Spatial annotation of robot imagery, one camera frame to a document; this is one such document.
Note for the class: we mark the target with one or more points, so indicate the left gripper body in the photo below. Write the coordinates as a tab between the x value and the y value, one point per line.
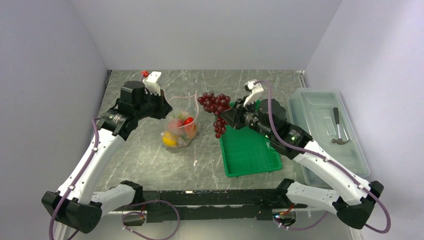
151	107

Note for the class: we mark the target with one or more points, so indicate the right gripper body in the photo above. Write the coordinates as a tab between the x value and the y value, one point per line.
250	117

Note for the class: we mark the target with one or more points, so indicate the pink peach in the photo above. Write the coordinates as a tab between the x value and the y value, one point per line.
176	127

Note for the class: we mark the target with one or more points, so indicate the dark purple grapes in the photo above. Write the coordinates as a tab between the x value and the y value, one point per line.
216	104

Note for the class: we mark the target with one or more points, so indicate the clear zip top bag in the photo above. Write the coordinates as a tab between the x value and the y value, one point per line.
184	103

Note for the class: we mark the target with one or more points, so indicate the red orange mango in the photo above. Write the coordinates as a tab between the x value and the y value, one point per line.
190	128

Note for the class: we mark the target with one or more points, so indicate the yellow lemon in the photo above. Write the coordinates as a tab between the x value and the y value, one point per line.
169	139

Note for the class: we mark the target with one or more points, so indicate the green plastic tray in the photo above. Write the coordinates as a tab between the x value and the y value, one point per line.
245	152

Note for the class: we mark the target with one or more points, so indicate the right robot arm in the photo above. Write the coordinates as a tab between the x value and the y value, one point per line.
351	198

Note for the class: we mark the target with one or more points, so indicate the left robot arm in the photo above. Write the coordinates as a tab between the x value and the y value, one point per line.
75	204

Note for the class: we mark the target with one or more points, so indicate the clear plastic storage box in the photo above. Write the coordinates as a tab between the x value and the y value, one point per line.
312	110

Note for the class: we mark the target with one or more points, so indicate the small hammer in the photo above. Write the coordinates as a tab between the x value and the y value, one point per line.
338	140

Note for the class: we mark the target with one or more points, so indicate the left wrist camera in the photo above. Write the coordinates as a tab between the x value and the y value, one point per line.
150	78

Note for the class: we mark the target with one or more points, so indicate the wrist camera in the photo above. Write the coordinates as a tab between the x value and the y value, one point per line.
254	90
150	78

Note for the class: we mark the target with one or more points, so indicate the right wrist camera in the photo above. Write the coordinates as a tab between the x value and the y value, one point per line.
254	90

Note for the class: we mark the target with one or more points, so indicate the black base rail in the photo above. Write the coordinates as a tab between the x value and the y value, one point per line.
170	205

